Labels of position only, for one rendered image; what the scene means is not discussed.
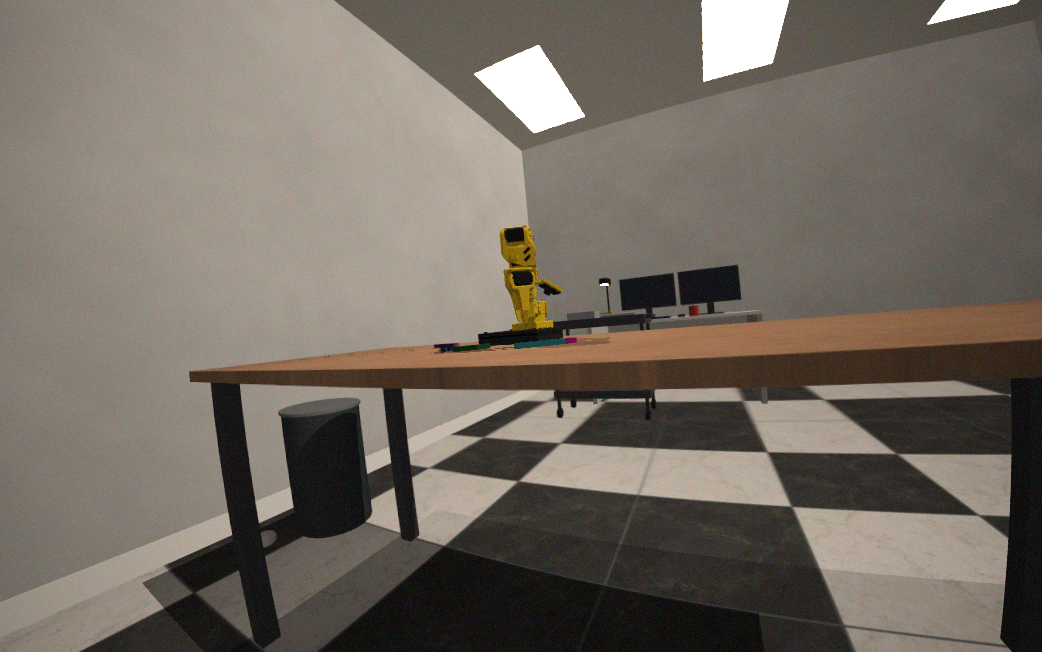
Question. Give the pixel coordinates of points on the green rod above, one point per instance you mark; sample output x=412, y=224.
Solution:
x=471, y=347

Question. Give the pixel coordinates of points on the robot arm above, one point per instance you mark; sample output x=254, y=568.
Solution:
x=524, y=256

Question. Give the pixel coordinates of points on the turquoise rod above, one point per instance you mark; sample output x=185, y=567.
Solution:
x=539, y=343

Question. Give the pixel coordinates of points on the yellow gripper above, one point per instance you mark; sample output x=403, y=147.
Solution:
x=520, y=294

